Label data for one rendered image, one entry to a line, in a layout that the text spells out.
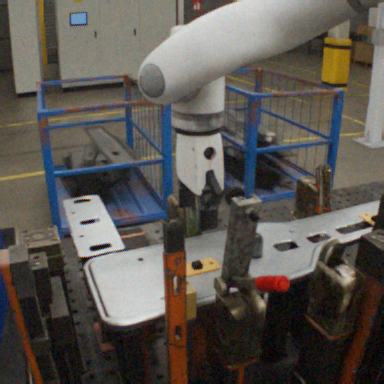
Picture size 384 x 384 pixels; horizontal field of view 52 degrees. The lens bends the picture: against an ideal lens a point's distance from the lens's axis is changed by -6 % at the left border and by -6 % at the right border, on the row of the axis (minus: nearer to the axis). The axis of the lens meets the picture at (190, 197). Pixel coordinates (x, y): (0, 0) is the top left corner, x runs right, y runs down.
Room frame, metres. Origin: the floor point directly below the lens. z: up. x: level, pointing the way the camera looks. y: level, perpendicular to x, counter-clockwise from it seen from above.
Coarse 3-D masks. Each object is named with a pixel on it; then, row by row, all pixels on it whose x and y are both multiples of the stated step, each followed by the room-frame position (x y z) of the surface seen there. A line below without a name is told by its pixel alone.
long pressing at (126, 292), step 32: (288, 224) 0.82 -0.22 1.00; (320, 224) 0.82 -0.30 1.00; (352, 224) 0.82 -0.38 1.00; (128, 256) 0.69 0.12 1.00; (160, 256) 0.69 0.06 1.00; (192, 256) 0.70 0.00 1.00; (288, 256) 0.69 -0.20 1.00; (96, 288) 0.59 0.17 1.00; (128, 288) 0.59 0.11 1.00; (160, 288) 0.59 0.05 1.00; (128, 320) 0.50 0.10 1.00; (160, 320) 0.51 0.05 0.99
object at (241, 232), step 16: (240, 192) 0.53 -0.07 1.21; (240, 208) 0.49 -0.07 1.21; (256, 208) 0.50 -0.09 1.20; (240, 224) 0.49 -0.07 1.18; (256, 224) 0.50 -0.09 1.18; (240, 240) 0.50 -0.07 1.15; (224, 256) 0.52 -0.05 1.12; (240, 256) 0.51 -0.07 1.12; (224, 272) 0.51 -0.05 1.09; (240, 272) 0.51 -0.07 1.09; (240, 288) 0.52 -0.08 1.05
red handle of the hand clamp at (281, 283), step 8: (232, 280) 0.51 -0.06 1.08; (240, 280) 0.49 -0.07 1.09; (248, 280) 0.47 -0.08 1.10; (256, 280) 0.45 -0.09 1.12; (264, 280) 0.43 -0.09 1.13; (272, 280) 0.42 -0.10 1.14; (280, 280) 0.41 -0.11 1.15; (248, 288) 0.47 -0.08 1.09; (256, 288) 0.45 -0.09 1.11; (264, 288) 0.43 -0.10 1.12; (272, 288) 0.41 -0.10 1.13; (280, 288) 0.41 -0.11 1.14
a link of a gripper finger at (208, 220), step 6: (210, 198) 0.59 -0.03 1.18; (210, 204) 0.59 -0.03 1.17; (210, 210) 0.60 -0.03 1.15; (216, 210) 0.61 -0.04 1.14; (204, 216) 0.61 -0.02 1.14; (210, 216) 0.60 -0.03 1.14; (216, 216) 0.61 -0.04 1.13; (204, 222) 0.61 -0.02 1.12; (210, 222) 0.60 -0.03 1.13; (216, 222) 0.61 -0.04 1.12; (204, 228) 0.61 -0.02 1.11; (210, 228) 0.61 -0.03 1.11
